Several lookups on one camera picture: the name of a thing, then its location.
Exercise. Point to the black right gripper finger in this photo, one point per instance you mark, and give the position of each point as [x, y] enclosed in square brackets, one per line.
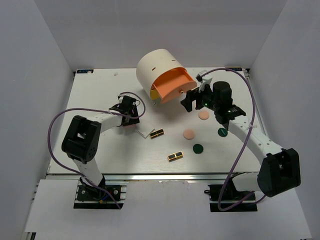
[194, 93]
[187, 104]

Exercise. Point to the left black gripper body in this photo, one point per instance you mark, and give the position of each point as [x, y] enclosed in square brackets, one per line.
[132, 120]

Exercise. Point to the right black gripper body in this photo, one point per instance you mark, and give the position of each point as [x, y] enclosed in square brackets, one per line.
[206, 99]

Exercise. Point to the orange top drawer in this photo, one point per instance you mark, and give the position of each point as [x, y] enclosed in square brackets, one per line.
[172, 83]

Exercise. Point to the pink square makeup pad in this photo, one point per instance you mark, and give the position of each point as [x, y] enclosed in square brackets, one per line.
[132, 126]

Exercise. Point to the white square makeup pad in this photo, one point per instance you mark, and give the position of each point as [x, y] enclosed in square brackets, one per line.
[143, 132]

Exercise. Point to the black gold lipstick case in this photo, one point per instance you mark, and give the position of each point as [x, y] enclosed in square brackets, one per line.
[175, 156]
[156, 133]

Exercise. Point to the yellow drawer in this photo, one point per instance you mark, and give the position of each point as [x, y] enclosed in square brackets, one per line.
[154, 94]

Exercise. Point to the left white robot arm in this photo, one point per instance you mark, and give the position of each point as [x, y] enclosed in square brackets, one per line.
[82, 138]

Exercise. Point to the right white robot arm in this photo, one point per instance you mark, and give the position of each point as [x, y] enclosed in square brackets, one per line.
[279, 167]

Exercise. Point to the peach round makeup puff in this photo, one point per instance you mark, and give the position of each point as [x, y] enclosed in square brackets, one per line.
[204, 115]
[189, 134]

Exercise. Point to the green puff with ribbon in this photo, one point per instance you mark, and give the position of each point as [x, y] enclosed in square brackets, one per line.
[222, 132]

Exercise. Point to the blue corner label right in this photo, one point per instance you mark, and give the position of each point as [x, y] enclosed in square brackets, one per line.
[237, 69]

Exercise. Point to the blue corner label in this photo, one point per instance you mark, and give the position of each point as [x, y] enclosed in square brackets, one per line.
[84, 71]
[237, 69]

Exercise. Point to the white cylindrical drawer organizer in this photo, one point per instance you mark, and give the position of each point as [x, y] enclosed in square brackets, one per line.
[154, 64]

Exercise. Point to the plain dark green puff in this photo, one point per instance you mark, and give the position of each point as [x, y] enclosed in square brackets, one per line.
[198, 148]

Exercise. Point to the blue corner label left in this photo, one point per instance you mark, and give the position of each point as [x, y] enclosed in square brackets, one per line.
[84, 71]

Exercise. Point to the white foam board front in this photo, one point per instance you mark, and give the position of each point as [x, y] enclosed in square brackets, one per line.
[172, 210]

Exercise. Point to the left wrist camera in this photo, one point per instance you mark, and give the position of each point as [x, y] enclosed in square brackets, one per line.
[121, 97]

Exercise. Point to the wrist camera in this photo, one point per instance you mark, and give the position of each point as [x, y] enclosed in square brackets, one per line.
[121, 97]
[204, 79]

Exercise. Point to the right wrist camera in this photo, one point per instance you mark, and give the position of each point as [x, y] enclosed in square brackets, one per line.
[204, 79]

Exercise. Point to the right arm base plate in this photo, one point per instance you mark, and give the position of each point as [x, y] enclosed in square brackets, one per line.
[229, 197]

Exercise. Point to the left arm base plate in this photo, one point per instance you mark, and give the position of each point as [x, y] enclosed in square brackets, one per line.
[90, 199]

